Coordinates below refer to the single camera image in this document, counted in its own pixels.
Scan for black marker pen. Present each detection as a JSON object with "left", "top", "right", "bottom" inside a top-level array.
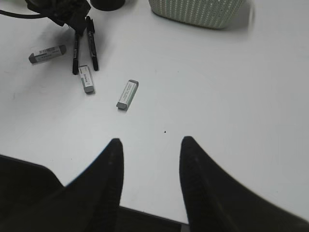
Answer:
[
  {"left": 72, "top": 32, "right": 80, "bottom": 75},
  {"left": 86, "top": 16, "right": 99, "bottom": 71}
]

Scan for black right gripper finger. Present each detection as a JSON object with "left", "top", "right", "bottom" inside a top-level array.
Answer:
[{"left": 179, "top": 136, "right": 309, "bottom": 232}]

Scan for green plastic basket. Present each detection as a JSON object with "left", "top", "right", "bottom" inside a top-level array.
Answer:
[{"left": 149, "top": 0, "right": 245, "bottom": 29}]

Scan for grey eraser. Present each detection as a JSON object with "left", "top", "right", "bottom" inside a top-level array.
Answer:
[
  {"left": 116, "top": 80, "right": 139, "bottom": 111},
  {"left": 79, "top": 65, "right": 95, "bottom": 94},
  {"left": 28, "top": 45, "right": 67, "bottom": 64}
]

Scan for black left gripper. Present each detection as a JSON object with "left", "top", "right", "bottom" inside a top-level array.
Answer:
[{"left": 26, "top": 0, "right": 91, "bottom": 34}]

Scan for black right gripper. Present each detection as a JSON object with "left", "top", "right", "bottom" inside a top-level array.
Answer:
[{"left": 0, "top": 138, "right": 124, "bottom": 232}]

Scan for black mesh pen holder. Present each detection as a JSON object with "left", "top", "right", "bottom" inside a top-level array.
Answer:
[{"left": 90, "top": 0, "right": 125, "bottom": 11}]

